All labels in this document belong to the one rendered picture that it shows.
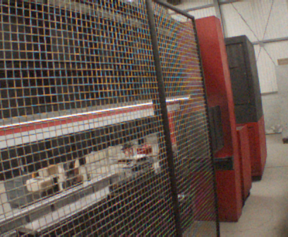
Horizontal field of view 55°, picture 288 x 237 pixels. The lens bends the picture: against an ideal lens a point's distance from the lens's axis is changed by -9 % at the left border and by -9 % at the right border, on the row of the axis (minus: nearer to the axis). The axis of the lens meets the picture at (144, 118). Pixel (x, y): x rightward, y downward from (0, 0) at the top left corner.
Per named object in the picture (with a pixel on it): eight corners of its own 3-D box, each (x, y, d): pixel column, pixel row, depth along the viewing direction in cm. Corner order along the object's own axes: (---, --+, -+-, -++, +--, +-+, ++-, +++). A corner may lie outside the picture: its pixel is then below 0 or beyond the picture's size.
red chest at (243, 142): (218, 195, 417) (212, 127, 412) (252, 195, 392) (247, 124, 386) (207, 208, 374) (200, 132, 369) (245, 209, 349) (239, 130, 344)
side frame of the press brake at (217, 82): (178, 211, 379) (155, 33, 367) (242, 213, 336) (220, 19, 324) (170, 219, 358) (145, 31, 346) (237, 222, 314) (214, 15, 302)
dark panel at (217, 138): (222, 146, 311) (217, 104, 308) (224, 146, 310) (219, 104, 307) (180, 177, 214) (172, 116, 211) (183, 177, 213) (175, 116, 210)
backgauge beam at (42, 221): (198, 150, 320) (196, 141, 319) (210, 149, 313) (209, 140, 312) (20, 249, 122) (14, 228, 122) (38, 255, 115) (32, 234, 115)
